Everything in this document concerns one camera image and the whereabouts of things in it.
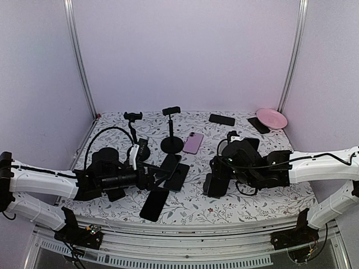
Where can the black phone stacked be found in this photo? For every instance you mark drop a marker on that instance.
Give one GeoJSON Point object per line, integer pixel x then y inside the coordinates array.
{"type": "Point", "coordinates": [171, 161]}
{"type": "Point", "coordinates": [178, 178]}

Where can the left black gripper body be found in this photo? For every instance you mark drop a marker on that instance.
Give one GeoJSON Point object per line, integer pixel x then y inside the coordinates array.
{"type": "Point", "coordinates": [115, 182]}

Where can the black phone at back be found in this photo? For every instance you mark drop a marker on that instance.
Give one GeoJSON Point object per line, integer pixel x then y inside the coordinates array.
{"type": "Point", "coordinates": [219, 119]}

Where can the black phone upper stacked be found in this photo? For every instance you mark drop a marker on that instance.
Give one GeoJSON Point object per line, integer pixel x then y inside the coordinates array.
{"type": "Point", "coordinates": [171, 161]}

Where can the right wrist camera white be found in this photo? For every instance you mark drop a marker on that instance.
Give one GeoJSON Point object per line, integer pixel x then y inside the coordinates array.
{"type": "Point", "coordinates": [235, 153]}

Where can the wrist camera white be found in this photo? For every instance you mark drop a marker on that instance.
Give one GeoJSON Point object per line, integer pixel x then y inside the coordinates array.
{"type": "Point", "coordinates": [139, 152]}
{"type": "Point", "coordinates": [235, 153]}

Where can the black phone small left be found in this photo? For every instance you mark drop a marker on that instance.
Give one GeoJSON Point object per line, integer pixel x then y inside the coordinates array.
{"type": "Point", "coordinates": [115, 194]}

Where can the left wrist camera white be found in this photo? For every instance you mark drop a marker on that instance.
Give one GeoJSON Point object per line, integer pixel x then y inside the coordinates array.
{"type": "Point", "coordinates": [139, 152]}

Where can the left aluminium frame post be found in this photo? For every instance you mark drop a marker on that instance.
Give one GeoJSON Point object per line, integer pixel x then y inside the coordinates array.
{"type": "Point", "coordinates": [71, 24]}

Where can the black phone under plate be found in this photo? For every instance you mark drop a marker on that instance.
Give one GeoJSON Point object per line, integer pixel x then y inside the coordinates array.
{"type": "Point", "coordinates": [262, 129]}

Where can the blue-edged phone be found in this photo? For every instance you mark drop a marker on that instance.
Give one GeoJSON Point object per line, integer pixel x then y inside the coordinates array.
{"type": "Point", "coordinates": [252, 145]}

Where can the right tall black phone stand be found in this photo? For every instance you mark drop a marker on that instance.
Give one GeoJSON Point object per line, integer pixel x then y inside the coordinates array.
{"type": "Point", "coordinates": [171, 144]}

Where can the black phone lower stacked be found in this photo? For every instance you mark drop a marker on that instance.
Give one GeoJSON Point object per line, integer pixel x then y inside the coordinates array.
{"type": "Point", "coordinates": [178, 178]}

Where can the pink plate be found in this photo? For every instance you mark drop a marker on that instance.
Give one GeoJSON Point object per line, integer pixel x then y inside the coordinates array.
{"type": "Point", "coordinates": [271, 118]}

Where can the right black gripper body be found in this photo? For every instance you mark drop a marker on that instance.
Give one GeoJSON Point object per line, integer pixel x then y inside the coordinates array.
{"type": "Point", "coordinates": [224, 173]}

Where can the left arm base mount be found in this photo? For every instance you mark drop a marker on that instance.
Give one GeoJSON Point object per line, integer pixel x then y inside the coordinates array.
{"type": "Point", "coordinates": [89, 237]}

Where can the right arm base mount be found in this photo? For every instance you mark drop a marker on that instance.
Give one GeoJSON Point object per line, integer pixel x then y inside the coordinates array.
{"type": "Point", "coordinates": [300, 234]}

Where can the black phone front left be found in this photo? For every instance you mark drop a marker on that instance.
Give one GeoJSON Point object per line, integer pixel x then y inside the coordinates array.
{"type": "Point", "coordinates": [154, 204]}

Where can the aluminium front rail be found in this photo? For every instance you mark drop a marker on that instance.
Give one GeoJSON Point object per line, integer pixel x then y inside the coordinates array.
{"type": "Point", "coordinates": [238, 245]}

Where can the pink smartphone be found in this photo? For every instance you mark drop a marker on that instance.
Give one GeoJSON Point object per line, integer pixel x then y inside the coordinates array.
{"type": "Point", "coordinates": [193, 143]}

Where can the black folding stand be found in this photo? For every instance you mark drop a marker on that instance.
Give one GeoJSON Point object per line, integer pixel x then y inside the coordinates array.
{"type": "Point", "coordinates": [215, 187]}

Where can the aluminium frame post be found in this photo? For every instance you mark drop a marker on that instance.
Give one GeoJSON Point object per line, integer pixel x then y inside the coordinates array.
{"type": "Point", "coordinates": [71, 24]}
{"type": "Point", "coordinates": [298, 35]}

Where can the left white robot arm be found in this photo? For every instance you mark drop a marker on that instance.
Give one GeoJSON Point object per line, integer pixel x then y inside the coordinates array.
{"type": "Point", "coordinates": [19, 181]}

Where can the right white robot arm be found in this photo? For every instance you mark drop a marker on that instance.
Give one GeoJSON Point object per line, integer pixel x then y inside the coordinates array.
{"type": "Point", "coordinates": [319, 166]}

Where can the right aluminium frame post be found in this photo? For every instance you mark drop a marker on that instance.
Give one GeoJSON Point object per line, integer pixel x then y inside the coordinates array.
{"type": "Point", "coordinates": [298, 35]}

